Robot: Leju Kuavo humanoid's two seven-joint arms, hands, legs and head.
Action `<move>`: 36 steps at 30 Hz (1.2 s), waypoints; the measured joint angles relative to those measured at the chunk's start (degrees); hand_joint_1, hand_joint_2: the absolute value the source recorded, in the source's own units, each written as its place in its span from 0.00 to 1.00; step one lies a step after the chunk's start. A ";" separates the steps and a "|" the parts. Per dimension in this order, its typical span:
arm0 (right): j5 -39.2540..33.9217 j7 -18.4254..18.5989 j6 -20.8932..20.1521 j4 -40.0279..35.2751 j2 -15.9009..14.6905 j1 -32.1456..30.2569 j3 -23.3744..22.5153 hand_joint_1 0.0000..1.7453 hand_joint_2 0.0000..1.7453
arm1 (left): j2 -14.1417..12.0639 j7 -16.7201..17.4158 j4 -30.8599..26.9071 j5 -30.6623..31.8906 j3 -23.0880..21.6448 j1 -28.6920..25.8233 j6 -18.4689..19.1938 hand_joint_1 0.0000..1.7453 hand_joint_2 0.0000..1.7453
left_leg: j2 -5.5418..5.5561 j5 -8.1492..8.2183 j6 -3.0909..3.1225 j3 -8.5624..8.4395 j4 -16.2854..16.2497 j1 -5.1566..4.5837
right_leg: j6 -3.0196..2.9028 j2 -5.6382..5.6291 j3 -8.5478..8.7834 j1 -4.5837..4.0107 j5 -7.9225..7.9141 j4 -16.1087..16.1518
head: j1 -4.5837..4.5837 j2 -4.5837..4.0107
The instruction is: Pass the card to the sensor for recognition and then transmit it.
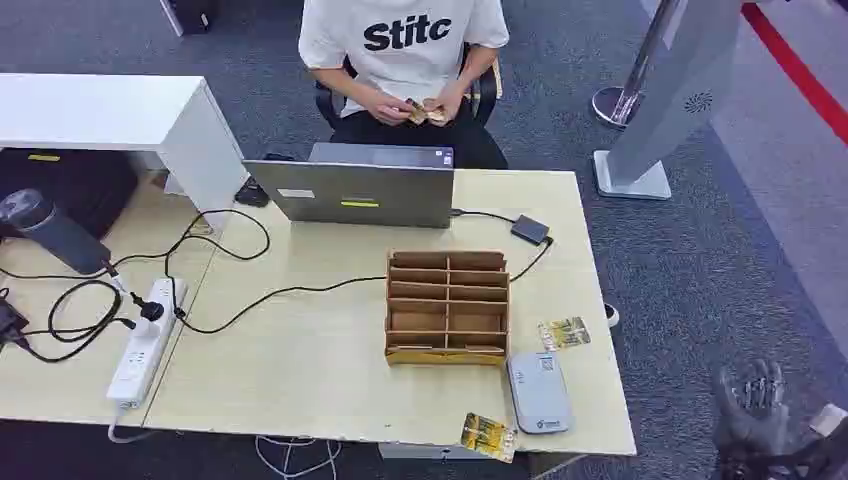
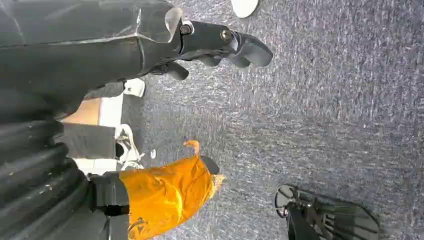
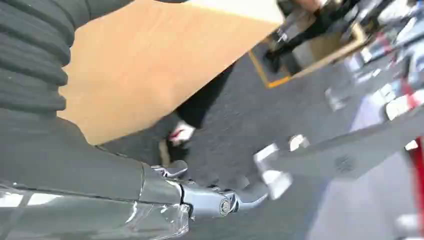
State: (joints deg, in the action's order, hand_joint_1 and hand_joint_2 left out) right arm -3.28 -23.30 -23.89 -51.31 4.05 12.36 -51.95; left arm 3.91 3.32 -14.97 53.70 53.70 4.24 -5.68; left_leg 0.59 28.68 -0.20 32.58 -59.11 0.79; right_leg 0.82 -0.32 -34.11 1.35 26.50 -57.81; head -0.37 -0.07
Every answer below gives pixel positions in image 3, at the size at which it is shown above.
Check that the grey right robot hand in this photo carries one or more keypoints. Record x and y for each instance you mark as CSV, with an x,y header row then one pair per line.
x,y
66,172

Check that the ribbed grey right arm sleeve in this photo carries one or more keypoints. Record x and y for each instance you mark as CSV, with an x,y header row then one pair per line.
x,y
30,56

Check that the person's shoe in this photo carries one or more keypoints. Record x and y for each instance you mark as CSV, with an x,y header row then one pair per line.
x,y
181,133

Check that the pale wooden desk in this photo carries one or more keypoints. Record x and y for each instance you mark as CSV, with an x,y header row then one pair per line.
x,y
149,59

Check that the person's leg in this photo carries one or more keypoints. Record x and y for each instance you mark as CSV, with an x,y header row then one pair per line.
x,y
202,102

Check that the black robot leg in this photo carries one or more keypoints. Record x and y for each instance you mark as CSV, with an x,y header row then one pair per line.
x,y
291,39

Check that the grey metal beam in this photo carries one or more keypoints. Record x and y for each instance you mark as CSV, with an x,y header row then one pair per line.
x,y
348,155

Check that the red post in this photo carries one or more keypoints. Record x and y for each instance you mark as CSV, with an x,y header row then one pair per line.
x,y
418,172

